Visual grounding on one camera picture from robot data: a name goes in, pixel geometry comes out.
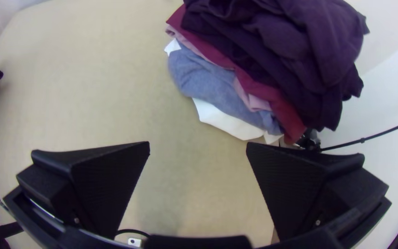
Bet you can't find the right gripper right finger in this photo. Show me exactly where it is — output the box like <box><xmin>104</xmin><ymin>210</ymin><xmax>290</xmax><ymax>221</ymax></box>
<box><xmin>246</xmin><ymin>142</ymin><xmax>390</xmax><ymax>242</ymax></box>

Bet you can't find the pile of folded clothes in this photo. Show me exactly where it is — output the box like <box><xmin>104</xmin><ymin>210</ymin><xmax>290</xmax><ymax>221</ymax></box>
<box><xmin>164</xmin><ymin>0</ymin><xmax>371</xmax><ymax>145</ymax></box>

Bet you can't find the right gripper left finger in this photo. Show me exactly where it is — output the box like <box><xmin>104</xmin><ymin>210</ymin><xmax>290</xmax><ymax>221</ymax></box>
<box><xmin>16</xmin><ymin>141</ymin><xmax>151</xmax><ymax>240</ymax></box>

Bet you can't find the black cable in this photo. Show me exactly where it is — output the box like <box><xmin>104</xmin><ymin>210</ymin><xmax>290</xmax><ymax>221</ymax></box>
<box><xmin>319</xmin><ymin>114</ymin><xmax>398</xmax><ymax>152</ymax></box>

